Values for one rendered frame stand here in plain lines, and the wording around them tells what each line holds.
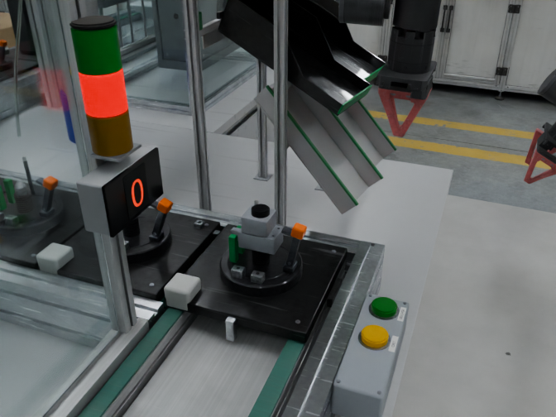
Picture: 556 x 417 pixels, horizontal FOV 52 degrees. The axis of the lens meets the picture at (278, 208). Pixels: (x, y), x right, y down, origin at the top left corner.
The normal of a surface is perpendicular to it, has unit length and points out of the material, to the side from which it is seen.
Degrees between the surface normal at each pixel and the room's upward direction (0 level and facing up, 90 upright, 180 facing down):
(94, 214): 90
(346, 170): 45
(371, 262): 0
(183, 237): 0
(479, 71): 90
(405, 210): 0
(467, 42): 90
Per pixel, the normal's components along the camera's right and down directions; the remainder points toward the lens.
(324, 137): 0.61, -0.43
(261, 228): -0.36, 0.47
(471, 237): 0.00, -0.86
